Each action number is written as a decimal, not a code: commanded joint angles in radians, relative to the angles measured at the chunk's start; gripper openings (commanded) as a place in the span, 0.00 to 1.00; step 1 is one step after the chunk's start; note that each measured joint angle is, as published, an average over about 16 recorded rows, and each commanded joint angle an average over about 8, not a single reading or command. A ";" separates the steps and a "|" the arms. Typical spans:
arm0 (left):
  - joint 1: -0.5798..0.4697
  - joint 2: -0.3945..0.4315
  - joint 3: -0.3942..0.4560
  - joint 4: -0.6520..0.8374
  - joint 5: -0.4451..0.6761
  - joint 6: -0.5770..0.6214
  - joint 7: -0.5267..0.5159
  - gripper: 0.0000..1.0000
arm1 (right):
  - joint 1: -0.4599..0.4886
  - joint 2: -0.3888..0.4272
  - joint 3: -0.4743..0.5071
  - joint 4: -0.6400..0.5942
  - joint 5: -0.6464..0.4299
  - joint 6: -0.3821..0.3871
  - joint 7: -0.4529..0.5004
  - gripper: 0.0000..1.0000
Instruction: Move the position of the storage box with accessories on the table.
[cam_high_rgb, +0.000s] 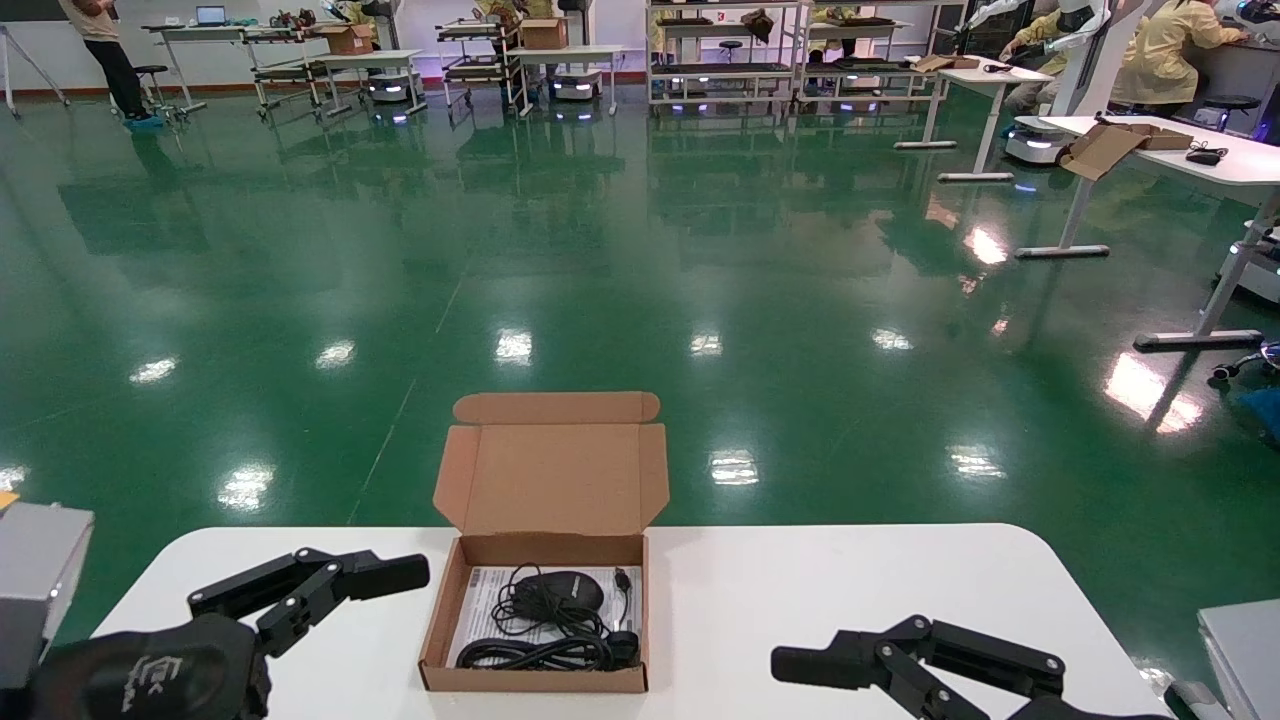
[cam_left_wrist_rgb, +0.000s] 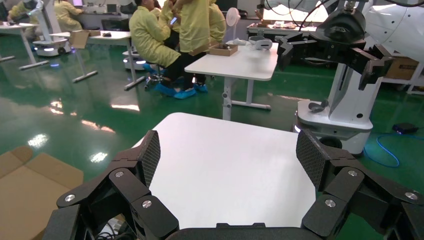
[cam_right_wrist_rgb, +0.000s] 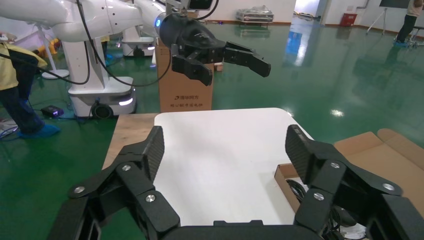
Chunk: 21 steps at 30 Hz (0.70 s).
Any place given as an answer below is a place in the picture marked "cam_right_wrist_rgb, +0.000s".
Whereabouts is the person in beige top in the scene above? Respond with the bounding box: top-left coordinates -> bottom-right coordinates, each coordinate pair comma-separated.
394,0 -> 424,48

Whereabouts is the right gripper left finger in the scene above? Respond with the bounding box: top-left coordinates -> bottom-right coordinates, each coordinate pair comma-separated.
67,125 -> 181,240

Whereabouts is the brown cardboard storage box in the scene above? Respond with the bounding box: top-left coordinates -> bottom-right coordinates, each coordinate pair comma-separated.
274,128 -> 424,240

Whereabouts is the white round-base stand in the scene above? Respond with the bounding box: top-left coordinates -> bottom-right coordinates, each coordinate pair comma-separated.
34,24 -> 70,80

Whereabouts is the white tripod stand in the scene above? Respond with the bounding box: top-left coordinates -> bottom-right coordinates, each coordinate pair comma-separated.
365,6 -> 389,36

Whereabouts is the person in yellow vest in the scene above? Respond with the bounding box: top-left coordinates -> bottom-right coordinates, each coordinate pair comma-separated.
0,31 -> 61,140

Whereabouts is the black power adapter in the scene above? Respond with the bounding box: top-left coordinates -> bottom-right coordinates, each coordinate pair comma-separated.
40,105 -> 65,119

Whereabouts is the thick black coiled cable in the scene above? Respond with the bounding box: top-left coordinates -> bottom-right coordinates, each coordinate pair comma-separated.
285,178 -> 367,240

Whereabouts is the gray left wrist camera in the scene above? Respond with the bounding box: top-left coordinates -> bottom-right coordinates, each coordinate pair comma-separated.
165,0 -> 216,16

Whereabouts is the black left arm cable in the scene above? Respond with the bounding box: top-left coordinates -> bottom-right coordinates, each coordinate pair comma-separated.
0,0 -> 173,89

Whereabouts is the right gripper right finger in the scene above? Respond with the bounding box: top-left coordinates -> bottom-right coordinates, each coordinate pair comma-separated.
284,124 -> 403,233

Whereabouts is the light wooden table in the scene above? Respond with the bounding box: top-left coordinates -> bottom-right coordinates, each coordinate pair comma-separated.
101,113 -> 161,170

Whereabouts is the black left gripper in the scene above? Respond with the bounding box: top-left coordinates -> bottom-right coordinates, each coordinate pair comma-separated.
158,13 -> 272,87

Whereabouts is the black display screen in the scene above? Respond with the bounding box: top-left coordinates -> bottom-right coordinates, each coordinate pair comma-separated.
379,0 -> 412,10

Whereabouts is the silver black flight case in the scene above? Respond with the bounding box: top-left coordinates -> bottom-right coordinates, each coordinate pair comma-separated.
235,5 -> 275,24

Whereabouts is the tall printed cardboard box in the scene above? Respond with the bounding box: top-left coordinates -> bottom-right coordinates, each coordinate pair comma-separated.
155,43 -> 215,114

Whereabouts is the red box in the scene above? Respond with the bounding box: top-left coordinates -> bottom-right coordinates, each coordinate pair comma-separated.
339,12 -> 359,28

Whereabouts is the white wheeled robot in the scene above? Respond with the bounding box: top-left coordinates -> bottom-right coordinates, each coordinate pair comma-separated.
61,36 -> 137,120
121,25 -> 157,58

